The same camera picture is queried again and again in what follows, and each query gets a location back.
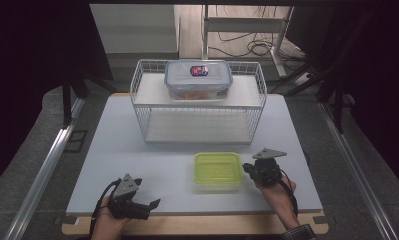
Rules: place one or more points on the food container with green lid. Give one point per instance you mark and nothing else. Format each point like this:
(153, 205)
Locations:
(218, 170)

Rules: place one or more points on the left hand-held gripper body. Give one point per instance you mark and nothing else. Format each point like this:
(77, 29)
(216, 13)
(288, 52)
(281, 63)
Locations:
(127, 200)

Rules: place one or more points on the person's left hand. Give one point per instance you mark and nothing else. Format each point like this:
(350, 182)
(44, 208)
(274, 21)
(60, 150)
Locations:
(108, 226)

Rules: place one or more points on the dark curtain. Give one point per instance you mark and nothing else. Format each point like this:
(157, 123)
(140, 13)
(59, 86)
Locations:
(380, 66)
(23, 66)

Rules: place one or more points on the clear food container blue-rimmed lid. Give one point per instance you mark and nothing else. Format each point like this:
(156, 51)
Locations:
(198, 78)

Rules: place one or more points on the white cabinet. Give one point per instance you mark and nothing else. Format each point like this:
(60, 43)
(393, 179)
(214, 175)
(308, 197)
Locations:
(133, 30)

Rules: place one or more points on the person's right hand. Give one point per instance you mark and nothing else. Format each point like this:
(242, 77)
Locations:
(280, 200)

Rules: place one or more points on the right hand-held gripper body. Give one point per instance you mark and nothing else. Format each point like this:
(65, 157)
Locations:
(267, 170)

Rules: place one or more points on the aluminium frame rail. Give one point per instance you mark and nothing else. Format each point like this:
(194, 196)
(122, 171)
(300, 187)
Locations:
(40, 176)
(357, 170)

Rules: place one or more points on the black stand leg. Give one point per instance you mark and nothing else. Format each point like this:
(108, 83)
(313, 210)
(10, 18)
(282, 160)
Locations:
(67, 103)
(337, 106)

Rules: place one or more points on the white metal desk frame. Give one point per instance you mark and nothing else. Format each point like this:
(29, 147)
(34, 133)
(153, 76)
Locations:
(243, 25)

